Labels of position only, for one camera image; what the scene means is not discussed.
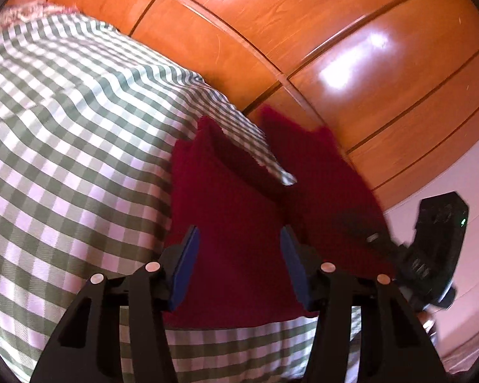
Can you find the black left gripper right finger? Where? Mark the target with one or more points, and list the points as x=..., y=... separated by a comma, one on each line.
x=365, y=330

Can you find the wooden wardrobe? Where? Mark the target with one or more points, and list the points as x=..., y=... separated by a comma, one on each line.
x=397, y=80

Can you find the green white checkered bedsheet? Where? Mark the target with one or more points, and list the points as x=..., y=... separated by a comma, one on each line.
x=88, y=121

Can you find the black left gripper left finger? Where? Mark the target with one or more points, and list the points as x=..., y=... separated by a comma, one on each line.
x=112, y=320

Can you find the red knit sweater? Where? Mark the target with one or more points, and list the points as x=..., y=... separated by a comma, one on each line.
x=240, y=279

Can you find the floral bedspread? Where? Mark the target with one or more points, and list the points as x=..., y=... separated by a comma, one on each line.
x=35, y=10

